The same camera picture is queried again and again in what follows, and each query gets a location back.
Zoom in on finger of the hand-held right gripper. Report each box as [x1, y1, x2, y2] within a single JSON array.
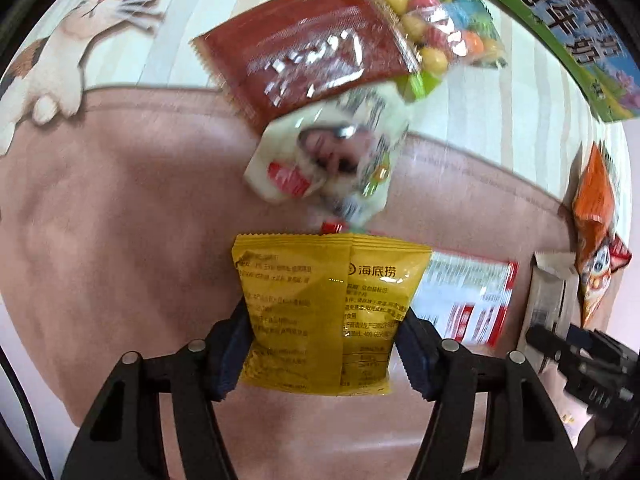
[[567, 324, 608, 357], [525, 324, 569, 363]]

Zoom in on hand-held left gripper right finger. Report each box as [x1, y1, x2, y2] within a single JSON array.
[[394, 307, 583, 480]]

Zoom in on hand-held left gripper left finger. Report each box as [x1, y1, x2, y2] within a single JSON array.
[[60, 297, 252, 480]]

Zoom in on grey and white snack packet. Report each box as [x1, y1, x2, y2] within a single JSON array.
[[515, 250, 583, 376]]

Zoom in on yellow snack packet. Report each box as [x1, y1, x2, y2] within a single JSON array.
[[231, 232, 433, 397]]

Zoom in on blue and green carton box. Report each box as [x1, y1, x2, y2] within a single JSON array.
[[445, 0, 640, 123]]

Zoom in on red and white snack packet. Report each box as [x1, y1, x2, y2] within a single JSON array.
[[410, 250, 521, 348]]

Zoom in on orange snack packet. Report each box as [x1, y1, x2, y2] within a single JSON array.
[[571, 142, 633, 331]]

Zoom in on striped cat print tablecloth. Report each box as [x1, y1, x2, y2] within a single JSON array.
[[0, 0, 636, 480]]

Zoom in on white snack packet face print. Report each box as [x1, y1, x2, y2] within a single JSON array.
[[243, 82, 412, 227]]

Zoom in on dark red snack packet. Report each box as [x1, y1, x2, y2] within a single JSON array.
[[190, 0, 421, 136]]

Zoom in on clear bag of candy balls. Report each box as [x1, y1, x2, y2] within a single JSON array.
[[367, 0, 508, 102]]

